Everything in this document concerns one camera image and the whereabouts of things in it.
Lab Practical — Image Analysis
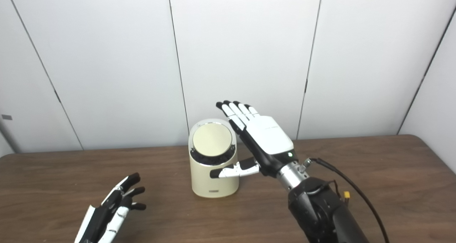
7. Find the round cream bin lid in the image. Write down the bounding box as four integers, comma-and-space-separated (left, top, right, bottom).
192, 123, 233, 157

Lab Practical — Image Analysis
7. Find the black bin liner bag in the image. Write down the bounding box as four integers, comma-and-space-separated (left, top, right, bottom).
191, 149, 236, 166

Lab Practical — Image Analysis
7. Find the cream-colored bin body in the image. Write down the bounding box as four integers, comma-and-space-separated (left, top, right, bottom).
188, 119, 239, 198

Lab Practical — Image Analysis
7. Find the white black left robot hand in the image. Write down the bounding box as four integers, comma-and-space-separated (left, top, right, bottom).
74, 172, 147, 243

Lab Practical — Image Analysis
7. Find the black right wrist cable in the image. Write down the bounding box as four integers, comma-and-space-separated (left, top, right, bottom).
303, 158, 390, 243

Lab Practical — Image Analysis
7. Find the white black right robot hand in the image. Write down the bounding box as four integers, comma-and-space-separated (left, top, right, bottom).
210, 100, 299, 179

